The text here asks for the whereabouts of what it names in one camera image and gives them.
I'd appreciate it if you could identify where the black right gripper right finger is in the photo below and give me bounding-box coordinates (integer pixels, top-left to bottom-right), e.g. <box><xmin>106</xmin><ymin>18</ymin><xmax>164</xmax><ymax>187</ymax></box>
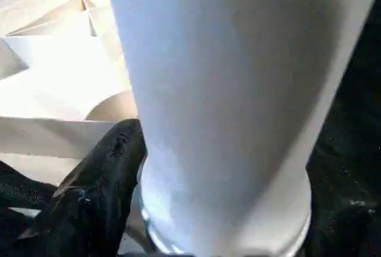
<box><xmin>300</xmin><ymin>149</ymin><xmax>381</xmax><ymax>257</ymax></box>

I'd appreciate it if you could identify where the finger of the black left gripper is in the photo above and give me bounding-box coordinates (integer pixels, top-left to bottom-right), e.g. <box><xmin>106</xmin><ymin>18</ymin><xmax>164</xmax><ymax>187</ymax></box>
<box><xmin>0</xmin><ymin>209</ymin><xmax>36</xmax><ymax>257</ymax></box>
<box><xmin>0</xmin><ymin>161</ymin><xmax>59</xmax><ymax>210</ymax></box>

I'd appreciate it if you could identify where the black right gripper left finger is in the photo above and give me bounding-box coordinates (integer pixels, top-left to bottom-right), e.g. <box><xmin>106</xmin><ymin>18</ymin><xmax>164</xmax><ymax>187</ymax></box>
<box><xmin>16</xmin><ymin>119</ymin><xmax>148</xmax><ymax>257</ymax></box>

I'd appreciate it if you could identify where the white plastic table leg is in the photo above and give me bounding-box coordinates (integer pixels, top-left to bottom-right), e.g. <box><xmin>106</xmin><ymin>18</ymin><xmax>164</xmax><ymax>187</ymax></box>
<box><xmin>104</xmin><ymin>0</ymin><xmax>380</xmax><ymax>257</ymax></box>

